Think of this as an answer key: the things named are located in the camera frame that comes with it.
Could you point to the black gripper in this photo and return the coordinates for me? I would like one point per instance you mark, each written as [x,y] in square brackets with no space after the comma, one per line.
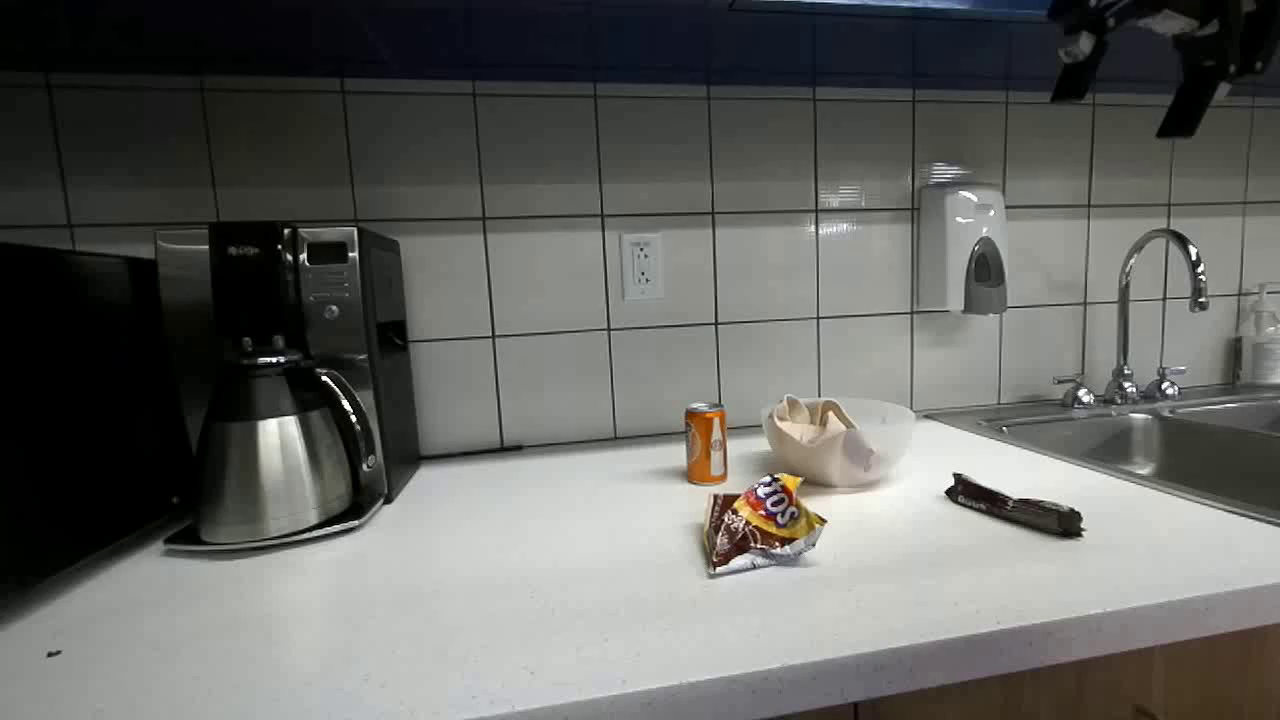
[1246,27]

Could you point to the translucent white plastic bowl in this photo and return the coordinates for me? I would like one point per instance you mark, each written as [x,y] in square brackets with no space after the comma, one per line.
[890,435]

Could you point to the chrome gooseneck faucet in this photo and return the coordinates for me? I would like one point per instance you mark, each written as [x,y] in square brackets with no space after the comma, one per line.
[1131,304]

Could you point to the clear hand soap bottle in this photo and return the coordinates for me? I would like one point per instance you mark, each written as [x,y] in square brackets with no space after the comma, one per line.
[1260,349]

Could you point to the stainless steel double sink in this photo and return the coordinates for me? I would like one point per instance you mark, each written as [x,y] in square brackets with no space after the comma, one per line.
[1175,444]

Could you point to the orange soda can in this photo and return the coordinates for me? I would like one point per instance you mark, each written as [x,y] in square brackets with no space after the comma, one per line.
[706,444]

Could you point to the red yellow chips bag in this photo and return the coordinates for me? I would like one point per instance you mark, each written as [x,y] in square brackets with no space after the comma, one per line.
[760,521]

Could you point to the black steel coffee maker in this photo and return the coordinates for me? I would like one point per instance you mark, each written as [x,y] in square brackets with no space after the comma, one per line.
[351,308]

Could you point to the stainless steel coffee carafe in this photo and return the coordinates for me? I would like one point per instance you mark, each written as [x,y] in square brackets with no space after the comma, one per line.
[275,466]

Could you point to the black microwave oven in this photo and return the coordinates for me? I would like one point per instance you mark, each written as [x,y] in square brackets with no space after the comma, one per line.
[80,402]

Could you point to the white wall soap dispenser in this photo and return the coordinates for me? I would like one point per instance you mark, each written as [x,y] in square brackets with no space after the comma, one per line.
[953,240]

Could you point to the white wall power outlet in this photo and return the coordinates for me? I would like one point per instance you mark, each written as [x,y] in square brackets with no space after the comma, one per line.
[640,267]

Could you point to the blue wall cabinets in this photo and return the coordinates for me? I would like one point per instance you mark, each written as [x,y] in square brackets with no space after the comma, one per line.
[533,33]

